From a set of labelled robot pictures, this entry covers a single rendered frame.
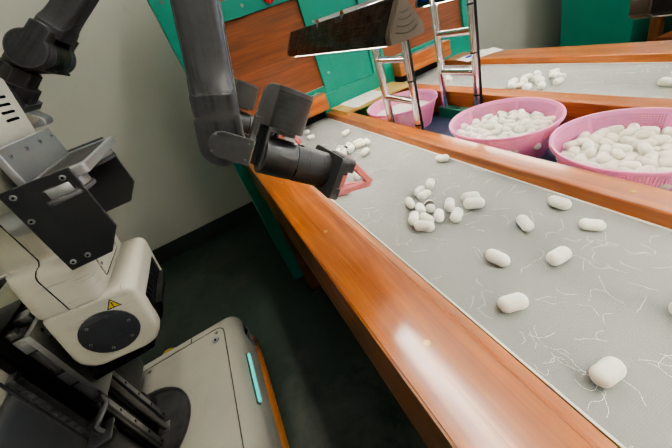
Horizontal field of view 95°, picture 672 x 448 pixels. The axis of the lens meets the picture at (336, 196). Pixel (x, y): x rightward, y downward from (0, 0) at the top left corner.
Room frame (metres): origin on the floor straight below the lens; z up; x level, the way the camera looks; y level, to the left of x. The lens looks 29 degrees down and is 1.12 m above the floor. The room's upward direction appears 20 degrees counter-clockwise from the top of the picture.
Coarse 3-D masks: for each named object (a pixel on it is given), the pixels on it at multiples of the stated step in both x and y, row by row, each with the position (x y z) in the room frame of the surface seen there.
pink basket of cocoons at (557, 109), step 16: (464, 112) 0.84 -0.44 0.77; (480, 112) 0.85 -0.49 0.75; (496, 112) 0.83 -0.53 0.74; (544, 112) 0.73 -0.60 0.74; (560, 112) 0.66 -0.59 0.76; (544, 128) 0.59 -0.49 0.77; (496, 144) 0.63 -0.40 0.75; (512, 144) 0.61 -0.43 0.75; (528, 144) 0.61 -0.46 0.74; (544, 144) 0.61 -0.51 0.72
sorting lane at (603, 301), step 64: (320, 128) 1.27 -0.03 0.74; (384, 192) 0.62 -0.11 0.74; (448, 192) 0.53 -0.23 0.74; (512, 192) 0.46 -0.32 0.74; (448, 256) 0.36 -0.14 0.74; (512, 256) 0.32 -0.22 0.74; (576, 256) 0.28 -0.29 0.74; (640, 256) 0.25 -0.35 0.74; (512, 320) 0.23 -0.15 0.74; (576, 320) 0.20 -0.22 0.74; (640, 320) 0.18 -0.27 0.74; (576, 384) 0.14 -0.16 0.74; (640, 384) 0.13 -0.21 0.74
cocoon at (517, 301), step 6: (510, 294) 0.25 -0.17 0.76; (516, 294) 0.24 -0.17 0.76; (522, 294) 0.24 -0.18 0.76; (498, 300) 0.25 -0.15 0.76; (504, 300) 0.24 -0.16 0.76; (510, 300) 0.24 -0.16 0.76; (516, 300) 0.24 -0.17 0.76; (522, 300) 0.24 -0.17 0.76; (528, 300) 0.24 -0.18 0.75; (498, 306) 0.24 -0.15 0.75; (504, 306) 0.24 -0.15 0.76; (510, 306) 0.23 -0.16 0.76; (516, 306) 0.23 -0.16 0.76; (522, 306) 0.23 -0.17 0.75; (504, 312) 0.24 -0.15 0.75; (510, 312) 0.23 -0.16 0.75
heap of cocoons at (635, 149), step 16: (608, 128) 0.55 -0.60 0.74; (640, 128) 0.51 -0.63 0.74; (656, 128) 0.49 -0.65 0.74; (576, 144) 0.54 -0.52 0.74; (592, 144) 0.51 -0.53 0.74; (608, 144) 0.49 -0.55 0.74; (624, 144) 0.48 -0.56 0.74; (640, 144) 0.46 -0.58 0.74; (656, 144) 0.46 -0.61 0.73; (576, 160) 0.49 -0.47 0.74; (592, 160) 0.48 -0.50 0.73; (608, 160) 0.46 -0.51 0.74; (624, 160) 0.44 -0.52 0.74; (640, 160) 0.42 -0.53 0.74; (656, 160) 0.42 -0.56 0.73
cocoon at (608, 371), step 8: (600, 360) 0.15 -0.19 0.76; (608, 360) 0.15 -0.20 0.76; (616, 360) 0.14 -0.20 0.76; (592, 368) 0.15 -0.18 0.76; (600, 368) 0.14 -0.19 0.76; (608, 368) 0.14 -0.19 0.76; (616, 368) 0.14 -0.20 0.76; (624, 368) 0.14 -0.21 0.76; (592, 376) 0.14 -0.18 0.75; (600, 376) 0.14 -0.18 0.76; (608, 376) 0.13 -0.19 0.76; (616, 376) 0.13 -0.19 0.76; (624, 376) 0.13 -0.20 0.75; (600, 384) 0.13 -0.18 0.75; (608, 384) 0.13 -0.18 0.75
